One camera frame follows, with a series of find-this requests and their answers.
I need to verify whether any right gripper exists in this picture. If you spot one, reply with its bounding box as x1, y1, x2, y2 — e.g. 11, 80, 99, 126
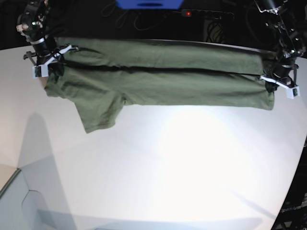
23, 38, 79, 77

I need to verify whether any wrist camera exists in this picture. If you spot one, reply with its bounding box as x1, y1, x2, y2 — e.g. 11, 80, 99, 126
32, 65, 49, 78
286, 86, 300, 99

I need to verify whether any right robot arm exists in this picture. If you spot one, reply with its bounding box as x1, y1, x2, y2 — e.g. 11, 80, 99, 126
16, 0, 79, 78

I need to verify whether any olive green t-shirt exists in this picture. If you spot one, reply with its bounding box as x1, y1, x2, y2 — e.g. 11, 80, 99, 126
45, 37, 274, 133

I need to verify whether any blue box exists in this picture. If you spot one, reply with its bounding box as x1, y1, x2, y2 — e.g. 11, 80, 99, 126
116, 0, 183, 10

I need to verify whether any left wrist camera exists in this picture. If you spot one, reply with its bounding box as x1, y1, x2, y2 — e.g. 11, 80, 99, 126
286, 86, 300, 99

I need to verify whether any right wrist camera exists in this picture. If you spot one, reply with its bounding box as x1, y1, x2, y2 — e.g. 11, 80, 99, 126
32, 65, 49, 78

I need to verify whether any black power strip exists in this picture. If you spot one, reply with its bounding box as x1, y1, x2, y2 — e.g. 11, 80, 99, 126
181, 9, 235, 20

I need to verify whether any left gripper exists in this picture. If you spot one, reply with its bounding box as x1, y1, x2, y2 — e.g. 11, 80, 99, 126
260, 63, 299, 93

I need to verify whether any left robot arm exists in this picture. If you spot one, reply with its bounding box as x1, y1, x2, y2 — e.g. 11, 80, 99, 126
254, 0, 307, 99

